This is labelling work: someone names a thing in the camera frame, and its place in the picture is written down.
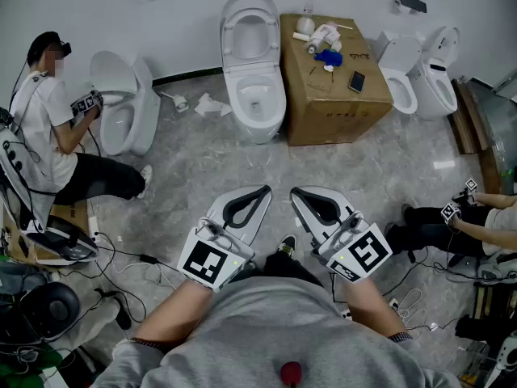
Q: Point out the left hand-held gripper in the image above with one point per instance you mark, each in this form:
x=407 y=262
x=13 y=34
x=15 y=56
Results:
x=210 y=259

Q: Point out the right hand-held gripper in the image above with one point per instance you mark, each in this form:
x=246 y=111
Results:
x=359 y=253

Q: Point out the white toilet bowl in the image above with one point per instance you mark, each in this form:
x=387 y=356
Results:
x=258 y=123

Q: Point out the white toilet seat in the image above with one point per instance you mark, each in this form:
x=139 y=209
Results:
x=231 y=49

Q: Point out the person's right forearm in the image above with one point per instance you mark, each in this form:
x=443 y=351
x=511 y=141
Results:
x=371 y=309

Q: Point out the person's left forearm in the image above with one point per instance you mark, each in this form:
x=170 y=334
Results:
x=182 y=313

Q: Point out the white toilet with round lid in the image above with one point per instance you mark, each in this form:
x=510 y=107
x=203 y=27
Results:
x=129 y=132

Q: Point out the small white toilet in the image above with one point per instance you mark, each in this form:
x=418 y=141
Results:
x=398 y=83

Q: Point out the white toilet with black trim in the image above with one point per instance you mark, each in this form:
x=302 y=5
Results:
x=438 y=95

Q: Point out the black toilet paper holder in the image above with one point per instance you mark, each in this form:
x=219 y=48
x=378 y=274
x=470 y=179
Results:
x=410 y=3

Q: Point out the person's black shoe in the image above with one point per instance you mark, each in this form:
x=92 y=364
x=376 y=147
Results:
x=287 y=244

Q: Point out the person's black trousers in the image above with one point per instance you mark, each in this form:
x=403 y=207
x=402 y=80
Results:
x=288 y=267

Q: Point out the large cardboard box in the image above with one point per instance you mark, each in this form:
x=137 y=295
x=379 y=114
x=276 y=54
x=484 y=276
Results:
x=335 y=115

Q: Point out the black power adapter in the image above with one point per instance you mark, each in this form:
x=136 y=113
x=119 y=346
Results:
x=148 y=258

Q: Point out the crumpled white paper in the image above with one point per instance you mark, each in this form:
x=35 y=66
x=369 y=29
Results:
x=210 y=104

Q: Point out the person's grey sweatshirt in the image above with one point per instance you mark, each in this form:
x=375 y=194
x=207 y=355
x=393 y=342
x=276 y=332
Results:
x=274 y=330

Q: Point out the white floor pipe piece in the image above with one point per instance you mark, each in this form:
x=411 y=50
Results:
x=179 y=102

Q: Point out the black smartphone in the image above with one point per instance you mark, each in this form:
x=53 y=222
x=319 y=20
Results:
x=357 y=81

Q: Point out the white power strip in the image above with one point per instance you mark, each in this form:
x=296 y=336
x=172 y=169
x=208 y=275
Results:
x=93 y=228

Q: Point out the blue cloth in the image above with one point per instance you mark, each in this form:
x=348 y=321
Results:
x=329 y=57

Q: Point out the flat cardboard sheet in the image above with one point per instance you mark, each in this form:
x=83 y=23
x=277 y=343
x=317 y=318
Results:
x=72 y=214

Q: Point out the wooden planks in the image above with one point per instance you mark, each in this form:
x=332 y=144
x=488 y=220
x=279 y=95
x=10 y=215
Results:
x=468 y=127

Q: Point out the white and black device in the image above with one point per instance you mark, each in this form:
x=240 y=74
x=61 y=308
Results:
x=490 y=267

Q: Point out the white plastic pipe fitting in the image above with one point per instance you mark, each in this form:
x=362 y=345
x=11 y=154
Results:
x=325 y=35

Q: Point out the glass panel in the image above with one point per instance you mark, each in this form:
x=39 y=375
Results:
x=503 y=127

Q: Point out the clear plastic water bottle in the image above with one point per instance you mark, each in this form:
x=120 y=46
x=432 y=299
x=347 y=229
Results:
x=309 y=5

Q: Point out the black round device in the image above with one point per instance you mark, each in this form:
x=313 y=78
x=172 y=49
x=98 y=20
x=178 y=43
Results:
x=50 y=307

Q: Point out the green bag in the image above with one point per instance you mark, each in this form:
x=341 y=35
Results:
x=24 y=364

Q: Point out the white and black backpack frame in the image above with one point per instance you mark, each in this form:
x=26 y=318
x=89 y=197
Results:
x=24 y=200

